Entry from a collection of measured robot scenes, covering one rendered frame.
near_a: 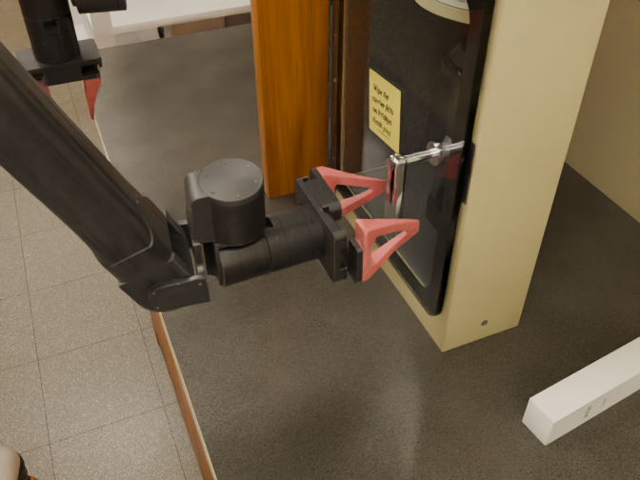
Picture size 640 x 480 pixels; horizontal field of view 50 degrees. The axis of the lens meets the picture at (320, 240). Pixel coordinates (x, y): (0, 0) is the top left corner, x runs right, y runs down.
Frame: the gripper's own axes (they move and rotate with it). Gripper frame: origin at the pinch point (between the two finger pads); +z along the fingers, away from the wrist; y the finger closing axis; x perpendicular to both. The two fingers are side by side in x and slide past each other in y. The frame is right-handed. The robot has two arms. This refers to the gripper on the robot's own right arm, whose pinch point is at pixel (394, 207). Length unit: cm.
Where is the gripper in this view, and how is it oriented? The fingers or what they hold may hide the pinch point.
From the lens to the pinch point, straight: 72.1
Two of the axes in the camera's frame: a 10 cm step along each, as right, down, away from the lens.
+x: 0.2, 7.5, 6.6
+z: 9.2, -2.7, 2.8
